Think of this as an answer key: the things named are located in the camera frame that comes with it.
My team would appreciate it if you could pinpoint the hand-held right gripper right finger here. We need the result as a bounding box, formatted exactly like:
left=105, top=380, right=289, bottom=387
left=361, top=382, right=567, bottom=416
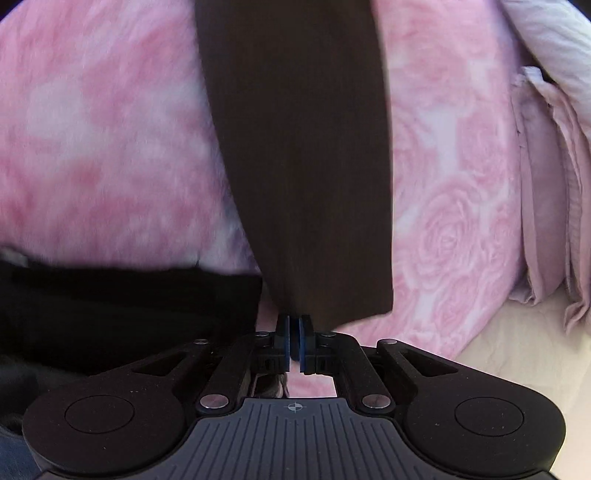
left=299, top=315, right=458, bottom=411

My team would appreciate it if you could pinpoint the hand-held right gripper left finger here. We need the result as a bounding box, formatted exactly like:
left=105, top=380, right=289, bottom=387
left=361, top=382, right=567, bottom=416
left=131, top=315, right=291, bottom=414

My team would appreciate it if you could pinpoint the dark brown shirt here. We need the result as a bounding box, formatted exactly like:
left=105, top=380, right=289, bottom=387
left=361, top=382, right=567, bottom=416
left=194, top=0, right=394, bottom=330

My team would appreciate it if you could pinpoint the dark navy garment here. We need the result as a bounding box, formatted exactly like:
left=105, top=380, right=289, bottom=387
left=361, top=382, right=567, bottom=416
left=0, top=258, right=264, bottom=435

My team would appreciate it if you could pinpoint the cream bed sheet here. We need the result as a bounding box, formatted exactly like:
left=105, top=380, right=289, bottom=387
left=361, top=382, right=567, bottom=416
left=455, top=291, right=591, bottom=462

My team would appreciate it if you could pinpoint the pink rose blanket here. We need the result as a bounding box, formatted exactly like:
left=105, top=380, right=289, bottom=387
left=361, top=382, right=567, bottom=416
left=0, top=0, right=528, bottom=398

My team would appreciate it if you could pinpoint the striped grey quilt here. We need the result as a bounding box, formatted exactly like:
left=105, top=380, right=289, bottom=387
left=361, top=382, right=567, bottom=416
left=501, top=0, right=591, bottom=334

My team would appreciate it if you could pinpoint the blue denim cloth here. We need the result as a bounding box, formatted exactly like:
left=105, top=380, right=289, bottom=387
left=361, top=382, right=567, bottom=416
left=0, top=429, right=40, bottom=480

